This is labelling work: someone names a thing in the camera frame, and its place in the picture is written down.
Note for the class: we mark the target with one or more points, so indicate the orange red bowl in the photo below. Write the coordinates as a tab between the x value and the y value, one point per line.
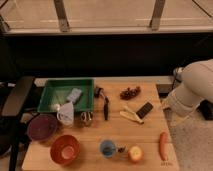
65	150

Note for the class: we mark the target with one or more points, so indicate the dark purple bowl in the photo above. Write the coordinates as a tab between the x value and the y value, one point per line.
42	127

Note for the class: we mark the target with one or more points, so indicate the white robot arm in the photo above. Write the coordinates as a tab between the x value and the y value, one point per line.
196	86

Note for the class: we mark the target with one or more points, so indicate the green plastic tray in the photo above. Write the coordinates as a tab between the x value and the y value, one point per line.
56	92

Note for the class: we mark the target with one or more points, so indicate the dark red grapes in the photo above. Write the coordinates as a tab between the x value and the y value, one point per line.
129	93

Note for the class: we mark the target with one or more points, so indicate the blue sponge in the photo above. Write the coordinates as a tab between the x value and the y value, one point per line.
74	95

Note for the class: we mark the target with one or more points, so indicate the small metal cup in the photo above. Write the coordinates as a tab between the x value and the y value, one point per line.
87	118

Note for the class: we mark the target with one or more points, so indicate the yellow banana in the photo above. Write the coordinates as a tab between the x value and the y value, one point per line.
131	115

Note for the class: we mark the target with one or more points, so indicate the black rectangular block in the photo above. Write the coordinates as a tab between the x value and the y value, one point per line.
144	110

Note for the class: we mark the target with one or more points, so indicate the white measuring cup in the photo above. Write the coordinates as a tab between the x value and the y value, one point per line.
65	114

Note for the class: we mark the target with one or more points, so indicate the blue cup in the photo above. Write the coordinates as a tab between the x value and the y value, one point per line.
107	148

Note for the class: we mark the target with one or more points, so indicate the small dark object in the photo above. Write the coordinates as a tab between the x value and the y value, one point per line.
121	149

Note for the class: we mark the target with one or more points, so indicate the metal bowl on shelf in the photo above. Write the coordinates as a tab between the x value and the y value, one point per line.
177	73

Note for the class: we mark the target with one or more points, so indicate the red yellow apple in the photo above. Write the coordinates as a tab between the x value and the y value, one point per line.
135	154

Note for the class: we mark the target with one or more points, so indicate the orange carrot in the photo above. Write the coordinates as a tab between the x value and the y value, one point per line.
162	145

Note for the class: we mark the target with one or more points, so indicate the black chair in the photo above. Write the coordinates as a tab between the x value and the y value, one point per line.
10	117

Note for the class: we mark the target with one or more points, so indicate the black handled tool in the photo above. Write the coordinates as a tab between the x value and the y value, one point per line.
99	92

